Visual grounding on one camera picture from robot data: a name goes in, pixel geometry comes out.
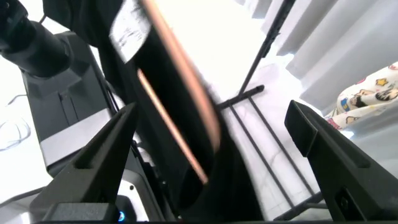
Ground black clothes rack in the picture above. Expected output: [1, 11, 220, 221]
[216, 0, 329, 222]

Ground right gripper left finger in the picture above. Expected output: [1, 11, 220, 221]
[29, 102, 140, 223]

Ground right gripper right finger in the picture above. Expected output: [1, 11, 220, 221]
[284, 99, 398, 222]

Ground cream printed garment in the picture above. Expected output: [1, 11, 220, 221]
[324, 61, 398, 131]

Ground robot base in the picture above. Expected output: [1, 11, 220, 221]
[0, 30, 167, 223]

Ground pink clothes hanger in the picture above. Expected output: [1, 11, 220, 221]
[136, 0, 222, 185]

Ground white curtain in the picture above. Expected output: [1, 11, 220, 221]
[233, 0, 398, 114]

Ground black garment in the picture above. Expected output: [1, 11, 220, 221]
[42, 0, 265, 222]

